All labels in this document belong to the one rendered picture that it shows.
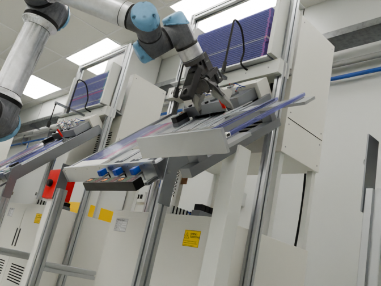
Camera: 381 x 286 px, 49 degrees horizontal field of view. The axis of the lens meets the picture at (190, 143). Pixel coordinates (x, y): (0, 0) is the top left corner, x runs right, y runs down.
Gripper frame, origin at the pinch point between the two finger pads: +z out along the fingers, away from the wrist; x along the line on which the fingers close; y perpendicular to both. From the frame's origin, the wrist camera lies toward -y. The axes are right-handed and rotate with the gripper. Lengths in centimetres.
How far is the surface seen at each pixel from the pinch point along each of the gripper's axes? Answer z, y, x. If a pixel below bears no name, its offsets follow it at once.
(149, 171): 6.8, -23.1, 18.0
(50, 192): 22, -19, 117
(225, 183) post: 13.8, -20.4, -11.0
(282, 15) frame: -7, 77, 9
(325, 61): 28, 99, 9
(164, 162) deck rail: 5.4, -19.7, 12.4
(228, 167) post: 10.9, -16.2, -11.0
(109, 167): 4.9, -22.1, 42.2
